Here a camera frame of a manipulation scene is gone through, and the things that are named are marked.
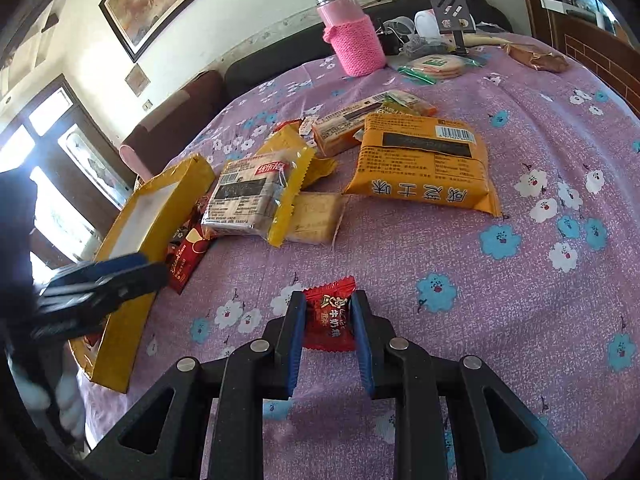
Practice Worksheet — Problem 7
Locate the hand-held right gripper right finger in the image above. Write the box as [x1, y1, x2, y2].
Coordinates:
[350, 291, 586, 480]

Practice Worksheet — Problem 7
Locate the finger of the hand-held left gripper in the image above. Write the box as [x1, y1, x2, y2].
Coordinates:
[50, 252, 150, 286]
[35, 262, 170, 321]

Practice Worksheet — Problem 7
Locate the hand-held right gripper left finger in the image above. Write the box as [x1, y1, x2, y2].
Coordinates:
[82, 290, 307, 480]

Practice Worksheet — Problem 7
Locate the red candy white print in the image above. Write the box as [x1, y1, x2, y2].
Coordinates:
[301, 276, 358, 353]

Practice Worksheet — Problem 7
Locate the dark red gold-print packet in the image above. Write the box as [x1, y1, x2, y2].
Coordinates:
[167, 200, 216, 295]

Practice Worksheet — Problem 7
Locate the yellow cardboard box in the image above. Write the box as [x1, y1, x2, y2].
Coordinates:
[70, 155, 217, 393]

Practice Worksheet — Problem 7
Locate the pale cracker packet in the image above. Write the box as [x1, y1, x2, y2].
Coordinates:
[285, 191, 351, 250]

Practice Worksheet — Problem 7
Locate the clear yellow-edged cracker packet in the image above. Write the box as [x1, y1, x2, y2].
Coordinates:
[200, 127, 315, 248]

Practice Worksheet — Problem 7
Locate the yellow foil packet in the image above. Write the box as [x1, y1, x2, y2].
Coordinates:
[300, 155, 338, 191]

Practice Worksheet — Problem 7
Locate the large orange snack packet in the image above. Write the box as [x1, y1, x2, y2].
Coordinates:
[342, 112, 502, 218]

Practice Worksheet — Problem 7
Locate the person's left hand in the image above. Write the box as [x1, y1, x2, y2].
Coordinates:
[9, 352, 87, 447]

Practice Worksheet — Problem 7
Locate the wooden glass door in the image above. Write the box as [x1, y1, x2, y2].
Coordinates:
[0, 75, 136, 271]

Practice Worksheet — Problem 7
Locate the purple floral tablecloth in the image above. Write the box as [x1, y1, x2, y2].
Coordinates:
[75, 32, 640, 480]

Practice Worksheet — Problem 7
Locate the brown armchair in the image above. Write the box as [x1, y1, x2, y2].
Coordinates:
[120, 70, 226, 181]

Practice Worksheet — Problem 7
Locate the orange cracker bar packet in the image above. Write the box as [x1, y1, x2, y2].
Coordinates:
[311, 92, 401, 157]

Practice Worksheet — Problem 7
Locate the small green white packet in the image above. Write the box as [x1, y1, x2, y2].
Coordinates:
[385, 90, 438, 116]

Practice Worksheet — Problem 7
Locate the black sofa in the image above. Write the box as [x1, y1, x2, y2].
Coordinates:
[222, 0, 513, 106]

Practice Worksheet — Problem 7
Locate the round crackers green packet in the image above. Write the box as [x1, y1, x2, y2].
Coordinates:
[397, 52, 488, 83]

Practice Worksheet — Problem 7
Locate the dark small pouch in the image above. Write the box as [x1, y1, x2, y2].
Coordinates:
[402, 35, 453, 58]

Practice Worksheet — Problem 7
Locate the pink knit-sleeved bottle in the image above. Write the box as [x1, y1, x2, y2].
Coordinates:
[311, 0, 388, 78]

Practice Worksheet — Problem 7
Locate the white cup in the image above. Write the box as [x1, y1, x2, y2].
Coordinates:
[412, 9, 443, 41]

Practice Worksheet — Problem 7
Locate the brown shiny packet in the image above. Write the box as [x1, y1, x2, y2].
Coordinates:
[502, 42, 571, 73]

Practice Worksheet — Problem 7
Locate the brown wooden cabinet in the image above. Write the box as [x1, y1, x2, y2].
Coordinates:
[515, 0, 640, 116]

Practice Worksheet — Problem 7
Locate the small wall frame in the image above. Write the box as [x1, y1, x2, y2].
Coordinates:
[124, 64, 152, 97]

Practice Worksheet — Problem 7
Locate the framed wall painting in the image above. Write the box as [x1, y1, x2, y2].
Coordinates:
[98, 0, 251, 63]

